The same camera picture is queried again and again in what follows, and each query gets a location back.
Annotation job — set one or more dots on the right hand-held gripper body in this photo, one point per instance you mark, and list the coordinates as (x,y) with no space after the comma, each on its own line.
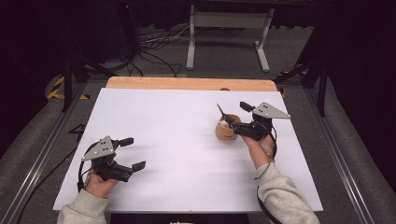
(267,111)

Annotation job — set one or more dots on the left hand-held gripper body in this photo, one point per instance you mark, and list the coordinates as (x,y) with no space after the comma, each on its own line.
(101,149)

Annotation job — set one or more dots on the tan wooden cup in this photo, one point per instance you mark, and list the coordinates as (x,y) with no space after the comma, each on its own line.
(225,132)

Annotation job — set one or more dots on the black pencil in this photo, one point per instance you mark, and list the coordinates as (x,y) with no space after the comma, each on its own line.
(221,109)

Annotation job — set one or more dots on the person's left hand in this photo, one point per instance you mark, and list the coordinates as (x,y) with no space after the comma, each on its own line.
(99,186)

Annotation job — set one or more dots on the person's right hand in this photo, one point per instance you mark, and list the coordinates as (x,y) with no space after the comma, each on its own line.
(260,152)

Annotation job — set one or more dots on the small white item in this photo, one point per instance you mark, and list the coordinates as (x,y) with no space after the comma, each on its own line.
(223,125)

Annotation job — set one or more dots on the white table board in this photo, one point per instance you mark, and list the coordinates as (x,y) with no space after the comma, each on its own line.
(174,124)

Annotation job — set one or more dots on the wooden table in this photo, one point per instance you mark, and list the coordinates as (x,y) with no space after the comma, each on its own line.
(186,84)

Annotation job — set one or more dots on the black tripod stand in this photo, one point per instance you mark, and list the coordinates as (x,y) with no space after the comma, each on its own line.
(322,93)
(67,84)

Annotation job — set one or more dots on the yellow black floor tape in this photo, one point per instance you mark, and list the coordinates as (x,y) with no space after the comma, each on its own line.
(56,93)

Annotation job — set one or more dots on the white metal stand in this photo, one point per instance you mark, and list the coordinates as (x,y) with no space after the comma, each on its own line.
(230,20)

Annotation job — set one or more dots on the black computer tower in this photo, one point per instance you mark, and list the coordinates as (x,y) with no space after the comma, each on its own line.
(129,28)

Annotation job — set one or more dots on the aluminium rail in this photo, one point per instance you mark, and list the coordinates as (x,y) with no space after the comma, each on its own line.
(40,161)
(339,155)

